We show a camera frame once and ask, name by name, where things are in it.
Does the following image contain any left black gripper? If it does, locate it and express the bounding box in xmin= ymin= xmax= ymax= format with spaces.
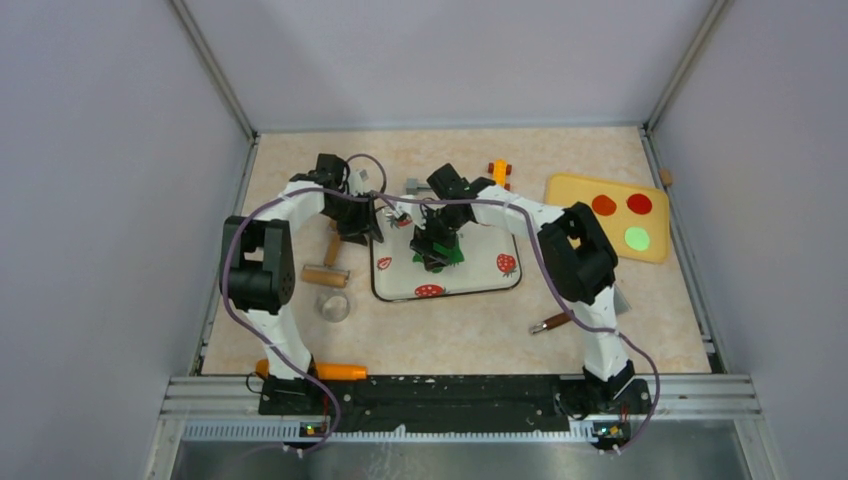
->
xmin=323 ymin=190 xmax=383 ymax=245

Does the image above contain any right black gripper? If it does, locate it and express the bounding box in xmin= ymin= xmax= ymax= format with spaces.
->
xmin=410 ymin=204 xmax=468 ymax=272

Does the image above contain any green dough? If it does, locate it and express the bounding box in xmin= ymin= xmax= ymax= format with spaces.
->
xmin=412 ymin=244 xmax=465 ymax=274

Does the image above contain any wooden rolling pin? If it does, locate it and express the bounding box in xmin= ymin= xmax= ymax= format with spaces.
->
xmin=300 ymin=220 xmax=350 ymax=289

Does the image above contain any white strawberry tray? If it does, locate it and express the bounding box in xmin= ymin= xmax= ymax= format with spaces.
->
xmin=370 ymin=207 xmax=522 ymax=302

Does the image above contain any round metal cutter ring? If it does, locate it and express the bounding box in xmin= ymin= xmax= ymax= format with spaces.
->
xmin=315 ymin=291 xmax=351 ymax=324

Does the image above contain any wooden handled scraper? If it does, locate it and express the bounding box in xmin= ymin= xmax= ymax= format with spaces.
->
xmin=528 ymin=288 xmax=632 ymax=337

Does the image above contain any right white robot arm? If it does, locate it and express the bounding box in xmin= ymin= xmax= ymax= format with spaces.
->
xmin=409 ymin=164 xmax=634 ymax=412

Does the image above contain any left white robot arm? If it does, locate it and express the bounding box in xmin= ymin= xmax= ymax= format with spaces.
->
xmin=219 ymin=153 xmax=384 ymax=414

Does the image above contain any orange red dough disc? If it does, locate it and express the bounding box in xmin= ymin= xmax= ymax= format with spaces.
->
xmin=591 ymin=194 xmax=617 ymax=216

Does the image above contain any light green dough disc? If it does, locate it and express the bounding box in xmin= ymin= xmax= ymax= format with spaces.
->
xmin=624 ymin=227 xmax=651 ymax=252

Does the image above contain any grey toy bolt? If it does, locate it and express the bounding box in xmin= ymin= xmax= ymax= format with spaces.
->
xmin=404 ymin=177 xmax=433 ymax=195

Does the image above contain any yellow toy car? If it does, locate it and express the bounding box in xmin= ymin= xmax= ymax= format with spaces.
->
xmin=487 ymin=159 xmax=512 ymax=191

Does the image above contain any orange marker pen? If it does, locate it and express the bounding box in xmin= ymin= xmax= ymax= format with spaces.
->
xmin=254 ymin=359 xmax=368 ymax=381

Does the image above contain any yellow cutting board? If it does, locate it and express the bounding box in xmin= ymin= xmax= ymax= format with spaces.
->
xmin=544 ymin=173 xmax=671 ymax=264

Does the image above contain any small wooden block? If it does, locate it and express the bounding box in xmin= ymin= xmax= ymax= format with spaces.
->
xmin=658 ymin=168 xmax=673 ymax=188

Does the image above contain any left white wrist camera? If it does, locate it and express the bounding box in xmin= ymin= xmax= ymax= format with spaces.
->
xmin=347 ymin=168 xmax=372 ymax=196

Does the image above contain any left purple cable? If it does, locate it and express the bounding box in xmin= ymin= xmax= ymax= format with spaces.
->
xmin=220 ymin=153 xmax=388 ymax=455

